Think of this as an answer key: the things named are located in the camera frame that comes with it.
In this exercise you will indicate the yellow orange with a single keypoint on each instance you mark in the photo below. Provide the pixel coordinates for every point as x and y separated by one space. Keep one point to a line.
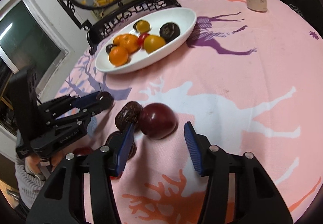
152 43
143 26

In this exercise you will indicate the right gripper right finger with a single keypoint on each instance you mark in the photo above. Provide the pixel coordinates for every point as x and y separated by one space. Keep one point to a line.
257 199

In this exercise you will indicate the window with white frame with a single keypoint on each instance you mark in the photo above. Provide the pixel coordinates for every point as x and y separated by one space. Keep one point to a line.
27 38

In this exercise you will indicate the textured mandarin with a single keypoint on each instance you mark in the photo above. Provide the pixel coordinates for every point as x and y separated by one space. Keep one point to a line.
127 41

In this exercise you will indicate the large dark red plum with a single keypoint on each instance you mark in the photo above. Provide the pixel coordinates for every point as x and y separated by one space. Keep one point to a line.
157 121

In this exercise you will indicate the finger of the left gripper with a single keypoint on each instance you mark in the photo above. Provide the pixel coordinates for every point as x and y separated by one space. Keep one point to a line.
65 103
83 114

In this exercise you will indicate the dark cherry with stem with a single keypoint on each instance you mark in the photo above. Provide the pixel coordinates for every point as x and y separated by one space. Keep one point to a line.
105 99

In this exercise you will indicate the red cherry tomato top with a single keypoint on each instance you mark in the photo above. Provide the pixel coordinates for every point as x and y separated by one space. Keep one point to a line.
141 39

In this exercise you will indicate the white oval plate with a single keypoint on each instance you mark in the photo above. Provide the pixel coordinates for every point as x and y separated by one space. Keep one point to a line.
185 18

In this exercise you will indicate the person's left hand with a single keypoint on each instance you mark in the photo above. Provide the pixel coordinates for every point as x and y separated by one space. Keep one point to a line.
41 168

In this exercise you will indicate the pink printed tablecloth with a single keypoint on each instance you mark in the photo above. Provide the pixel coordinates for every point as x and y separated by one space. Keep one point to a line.
248 81

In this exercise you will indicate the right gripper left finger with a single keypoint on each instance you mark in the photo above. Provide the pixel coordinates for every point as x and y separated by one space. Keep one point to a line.
80 187

